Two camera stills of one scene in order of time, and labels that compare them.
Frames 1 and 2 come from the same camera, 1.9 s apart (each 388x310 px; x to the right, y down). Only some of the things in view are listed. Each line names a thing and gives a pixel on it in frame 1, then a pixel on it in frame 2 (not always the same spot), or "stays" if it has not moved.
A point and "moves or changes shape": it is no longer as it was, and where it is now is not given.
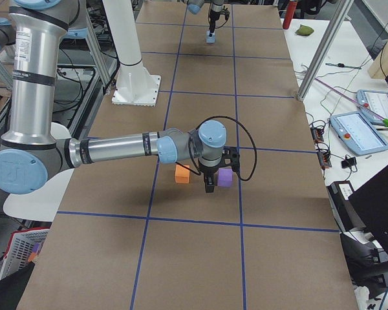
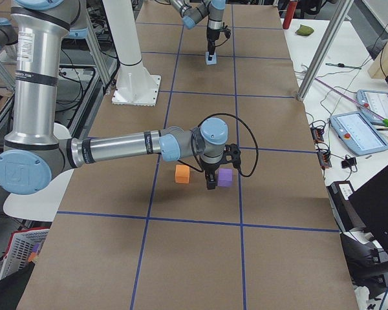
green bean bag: [304, 30] stays
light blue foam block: [210, 39] moves or changes shape
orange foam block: [182, 174] stays
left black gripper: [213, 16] to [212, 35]
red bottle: [290, 13] stays
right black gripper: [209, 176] stays
